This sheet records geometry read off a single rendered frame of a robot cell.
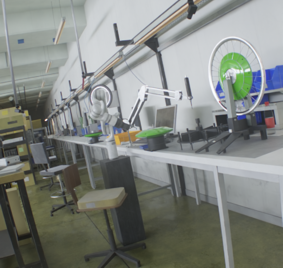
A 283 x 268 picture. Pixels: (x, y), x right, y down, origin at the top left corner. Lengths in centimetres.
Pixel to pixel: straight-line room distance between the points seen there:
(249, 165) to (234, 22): 168
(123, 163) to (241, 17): 171
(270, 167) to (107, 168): 174
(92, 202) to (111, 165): 50
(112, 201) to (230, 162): 113
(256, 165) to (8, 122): 663
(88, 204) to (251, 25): 201
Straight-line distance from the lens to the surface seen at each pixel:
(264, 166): 134
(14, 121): 746
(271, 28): 249
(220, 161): 159
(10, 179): 225
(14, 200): 351
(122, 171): 278
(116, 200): 235
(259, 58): 182
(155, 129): 231
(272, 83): 223
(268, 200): 288
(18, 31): 756
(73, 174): 267
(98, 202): 238
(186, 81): 255
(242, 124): 202
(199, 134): 216
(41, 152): 426
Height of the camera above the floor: 123
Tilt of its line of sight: 3 degrees down
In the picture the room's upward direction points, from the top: 11 degrees counter-clockwise
